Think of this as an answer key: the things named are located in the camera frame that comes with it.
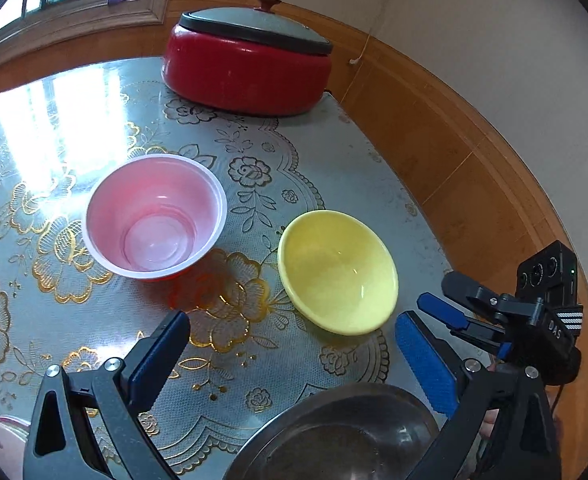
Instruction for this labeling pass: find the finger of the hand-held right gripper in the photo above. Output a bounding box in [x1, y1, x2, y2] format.
[417, 294, 512, 358]
[441, 271, 545, 328]

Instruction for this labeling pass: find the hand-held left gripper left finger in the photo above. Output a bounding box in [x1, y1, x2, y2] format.
[22, 310, 192, 480]

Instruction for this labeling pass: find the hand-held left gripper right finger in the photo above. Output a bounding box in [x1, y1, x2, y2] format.
[395, 310, 562, 480]

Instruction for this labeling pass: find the yellow plastic bowl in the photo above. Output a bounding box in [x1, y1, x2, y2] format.
[277, 210, 399, 337]

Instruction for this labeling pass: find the stainless steel bowl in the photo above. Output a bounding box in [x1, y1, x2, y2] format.
[224, 382, 442, 480]

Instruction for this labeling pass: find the red plastic bowl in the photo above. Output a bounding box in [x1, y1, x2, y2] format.
[82, 155, 228, 285]

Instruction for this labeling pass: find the red electric pot grey lid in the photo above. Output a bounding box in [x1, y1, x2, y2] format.
[161, 0, 335, 118]

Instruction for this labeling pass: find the white power cord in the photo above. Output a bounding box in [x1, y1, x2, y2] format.
[349, 30, 375, 66]

